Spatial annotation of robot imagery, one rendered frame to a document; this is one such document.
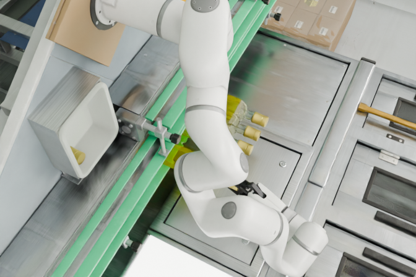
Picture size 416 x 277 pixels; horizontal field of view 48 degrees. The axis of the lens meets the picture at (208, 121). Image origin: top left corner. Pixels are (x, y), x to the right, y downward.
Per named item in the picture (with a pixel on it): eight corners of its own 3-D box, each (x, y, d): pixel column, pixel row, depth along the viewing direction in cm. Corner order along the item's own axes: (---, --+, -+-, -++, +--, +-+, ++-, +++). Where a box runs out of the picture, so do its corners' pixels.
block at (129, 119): (117, 135, 133) (138, 144, 132) (112, 115, 126) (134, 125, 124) (124, 125, 135) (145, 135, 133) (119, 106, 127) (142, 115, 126)
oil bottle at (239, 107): (181, 101, 152) (242, 125, 146) (181, 90, 147) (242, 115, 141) (190, 88, 154) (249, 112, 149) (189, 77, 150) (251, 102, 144)
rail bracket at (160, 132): (140, 148, 133) (178, 165, 130) (132, 112, 119) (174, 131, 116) (145, 140, 135) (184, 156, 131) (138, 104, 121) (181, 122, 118)
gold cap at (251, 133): (242, 138, 142) (256, 144, 141) (243, 132, 139) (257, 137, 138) (247, 130, 144) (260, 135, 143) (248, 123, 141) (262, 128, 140)
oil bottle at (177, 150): (143, 156, 140) (208, 185, 134) (142, 146, 135) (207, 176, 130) (153, 141, 143) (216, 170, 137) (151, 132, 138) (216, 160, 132)
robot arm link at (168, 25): (162, 47, 110) (224, 70, 106) (149, 15, 98) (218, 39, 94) (181, 15, 113) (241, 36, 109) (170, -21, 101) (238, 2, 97)
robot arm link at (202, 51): (186, 120, 101) (171, 87, 86) (194, 26, 110) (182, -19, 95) (229, 121, 100) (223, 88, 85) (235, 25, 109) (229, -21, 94)
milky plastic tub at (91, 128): (55, 169, 121) (82, 182, 119) (27, 119, 103) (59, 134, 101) (94, 119, 130) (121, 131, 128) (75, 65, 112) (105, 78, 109)
